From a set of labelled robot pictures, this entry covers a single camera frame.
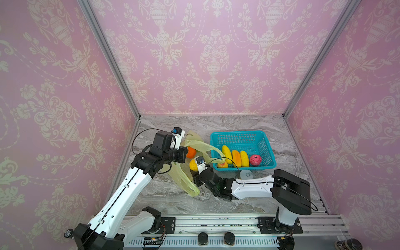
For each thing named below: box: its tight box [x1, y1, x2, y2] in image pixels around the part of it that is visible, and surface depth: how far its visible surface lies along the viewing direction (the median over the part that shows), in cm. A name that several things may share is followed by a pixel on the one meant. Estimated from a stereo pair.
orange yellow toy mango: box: [231, 150, 242, 168], surface depth 94 cm
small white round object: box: [239, 169, 253, 180], surface depth 87 cm
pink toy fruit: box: [249, 154, 262, 166], surface depth 93 cm
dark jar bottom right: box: [334, 238, 363, 250], surface depth 64 cm
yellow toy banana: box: [240, 150, 250, 168], surface depth 94 cm
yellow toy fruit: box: [217, 161, 229, 169], surface depth 90 cm
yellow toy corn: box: [221, 144, 233, 165], surface depth 96 cm
